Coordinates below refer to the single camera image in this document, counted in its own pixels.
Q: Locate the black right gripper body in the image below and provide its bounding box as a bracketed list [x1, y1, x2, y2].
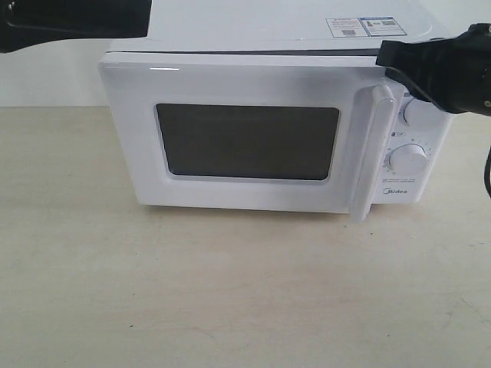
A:
[429, 23, 490, 115]

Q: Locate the white Midea microwave oven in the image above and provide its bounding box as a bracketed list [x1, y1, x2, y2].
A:
[104, 1, 450, 205]

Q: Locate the lower white control knob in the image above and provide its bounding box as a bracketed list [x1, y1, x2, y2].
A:
[389, 144, 428, 176]

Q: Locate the upper white control knob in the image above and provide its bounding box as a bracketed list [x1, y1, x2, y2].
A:
[402, 98, 438, 130]

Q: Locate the blue energy label sticker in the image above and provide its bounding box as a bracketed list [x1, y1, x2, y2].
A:
[360, 17, 405, 37]

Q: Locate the white warning label sticker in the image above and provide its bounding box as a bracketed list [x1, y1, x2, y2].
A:
[326, 18, 368, 38]

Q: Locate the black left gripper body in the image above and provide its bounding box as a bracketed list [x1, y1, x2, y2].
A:
[1, 0, 152, 54]

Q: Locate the white control knob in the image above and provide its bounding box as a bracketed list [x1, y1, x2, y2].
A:
[402, 98, 438, 130]
[389, 144, 428, 176]

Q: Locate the white microwave door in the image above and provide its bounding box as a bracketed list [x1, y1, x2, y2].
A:
[99, 52, 404, 220]

